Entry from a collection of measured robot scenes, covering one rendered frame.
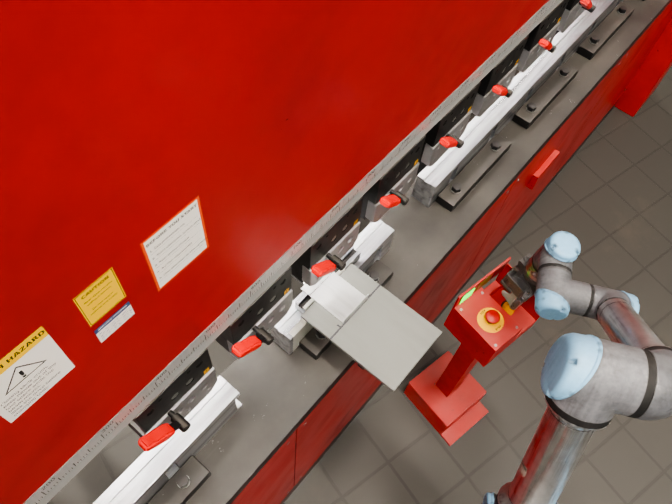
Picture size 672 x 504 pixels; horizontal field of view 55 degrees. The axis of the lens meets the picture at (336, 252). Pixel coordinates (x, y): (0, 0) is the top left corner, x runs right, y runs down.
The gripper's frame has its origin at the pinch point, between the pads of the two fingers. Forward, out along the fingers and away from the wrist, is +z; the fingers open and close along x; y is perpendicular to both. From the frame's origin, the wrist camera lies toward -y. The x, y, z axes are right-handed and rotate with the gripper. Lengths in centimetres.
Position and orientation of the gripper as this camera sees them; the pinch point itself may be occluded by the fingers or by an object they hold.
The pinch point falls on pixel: (515, 307)
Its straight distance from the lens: 182.9
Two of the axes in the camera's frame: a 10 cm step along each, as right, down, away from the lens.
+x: -7.7, 5.2, -3.6
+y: -6.2, -7.3, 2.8
